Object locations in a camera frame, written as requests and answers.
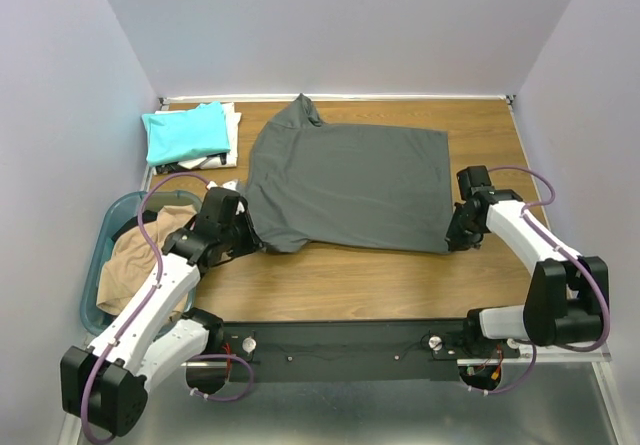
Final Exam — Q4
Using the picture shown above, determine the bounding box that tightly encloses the teal plastic bin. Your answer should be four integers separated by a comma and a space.
79, 190, 201, 336

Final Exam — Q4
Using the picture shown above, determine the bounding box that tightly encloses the teal folded t-shirt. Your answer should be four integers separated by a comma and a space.
141, 102, 229, 167

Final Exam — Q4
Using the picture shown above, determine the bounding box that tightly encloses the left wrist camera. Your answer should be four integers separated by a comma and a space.
206, 179, 245, 215

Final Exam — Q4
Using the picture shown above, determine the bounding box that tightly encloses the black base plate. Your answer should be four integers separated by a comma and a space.
184, 319, 521, 385

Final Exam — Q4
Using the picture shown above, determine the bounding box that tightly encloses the white folded t-shirt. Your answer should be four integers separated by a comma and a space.
151, 102, 242, 175

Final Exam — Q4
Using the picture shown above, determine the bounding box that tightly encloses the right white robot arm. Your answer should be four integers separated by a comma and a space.
446, 165, 611, 357

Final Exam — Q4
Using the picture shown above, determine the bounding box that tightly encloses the dark grey t-shirt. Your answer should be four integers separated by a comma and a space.
244, 95, 453, 254

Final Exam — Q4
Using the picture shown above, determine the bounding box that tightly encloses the black garment in bin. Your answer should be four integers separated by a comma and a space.
111, 210, 157, 242

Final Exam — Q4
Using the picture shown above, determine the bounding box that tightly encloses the aluminium frame rail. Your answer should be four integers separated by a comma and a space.
79, 322, 612, 366

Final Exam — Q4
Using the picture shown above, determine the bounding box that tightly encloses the beige crumpled t-shirt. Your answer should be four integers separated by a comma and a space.
96, 205, 196, 316

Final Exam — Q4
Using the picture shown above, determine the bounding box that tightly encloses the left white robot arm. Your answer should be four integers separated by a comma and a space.
60, 186, 261, 444

